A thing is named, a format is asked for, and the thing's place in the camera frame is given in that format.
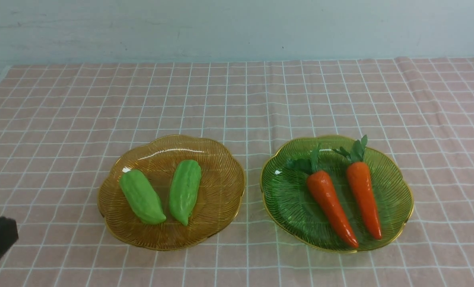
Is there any green toy bitter gourd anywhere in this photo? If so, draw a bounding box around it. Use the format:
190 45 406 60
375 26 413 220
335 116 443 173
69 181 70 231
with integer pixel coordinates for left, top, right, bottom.
168 159 202 226

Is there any orange toy carrot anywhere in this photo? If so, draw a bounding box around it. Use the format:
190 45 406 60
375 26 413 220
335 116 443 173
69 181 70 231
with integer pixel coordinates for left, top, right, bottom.
286 147 359 249
332 134 382 240

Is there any pink checked tablecloth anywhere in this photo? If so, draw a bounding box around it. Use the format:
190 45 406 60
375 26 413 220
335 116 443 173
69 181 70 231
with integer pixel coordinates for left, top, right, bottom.
0 57 474 287

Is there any amber ribbed glass plate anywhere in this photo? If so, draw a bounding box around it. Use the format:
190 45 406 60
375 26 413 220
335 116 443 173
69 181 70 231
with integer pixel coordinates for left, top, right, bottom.
98 135 246 251

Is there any green ribbed glass plate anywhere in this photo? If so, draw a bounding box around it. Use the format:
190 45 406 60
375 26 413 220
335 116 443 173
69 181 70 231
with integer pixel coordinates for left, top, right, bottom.
260 135 414 253

